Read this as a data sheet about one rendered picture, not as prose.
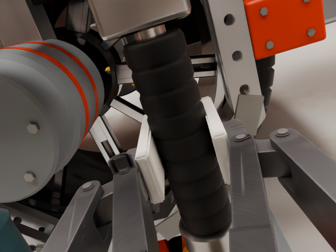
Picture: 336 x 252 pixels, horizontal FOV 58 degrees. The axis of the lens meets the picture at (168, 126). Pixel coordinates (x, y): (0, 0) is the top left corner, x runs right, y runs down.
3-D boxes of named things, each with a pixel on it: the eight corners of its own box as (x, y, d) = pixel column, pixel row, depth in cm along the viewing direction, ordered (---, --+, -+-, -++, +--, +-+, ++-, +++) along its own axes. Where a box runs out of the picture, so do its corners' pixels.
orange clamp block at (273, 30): (241, 52, 45) (302, 34, 44) (256, 61, 38) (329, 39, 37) (231, 4, 42) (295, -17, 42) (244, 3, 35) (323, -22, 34)
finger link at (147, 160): (165, 202, 16) (152, 206, 16) (164, 147, 23) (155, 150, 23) (147, 155, 15) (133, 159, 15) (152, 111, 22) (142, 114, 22)
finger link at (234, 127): (236, 162, 14) (302, 144, 13) (219, 122, 18) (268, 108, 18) (243, 189, 14) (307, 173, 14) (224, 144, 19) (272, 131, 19)
